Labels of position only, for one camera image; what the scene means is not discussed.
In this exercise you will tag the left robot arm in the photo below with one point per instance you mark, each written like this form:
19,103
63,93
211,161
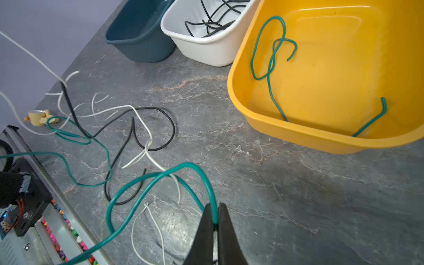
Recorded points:
23,196

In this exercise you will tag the dark teal plastic bin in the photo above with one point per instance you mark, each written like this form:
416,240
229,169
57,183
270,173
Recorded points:
136,31

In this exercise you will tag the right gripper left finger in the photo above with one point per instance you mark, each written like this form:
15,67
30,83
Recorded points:
201,252

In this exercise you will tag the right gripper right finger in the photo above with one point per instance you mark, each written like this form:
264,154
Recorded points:
229,251

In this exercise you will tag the yellow plastic bin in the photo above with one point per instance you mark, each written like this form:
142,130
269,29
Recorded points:
335,76

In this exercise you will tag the white plastic bin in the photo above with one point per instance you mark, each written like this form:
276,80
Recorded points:
210,32

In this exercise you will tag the yellow toy figure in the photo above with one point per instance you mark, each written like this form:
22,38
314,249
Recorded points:
38,118

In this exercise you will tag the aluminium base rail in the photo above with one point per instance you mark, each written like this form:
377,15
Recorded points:
65,238

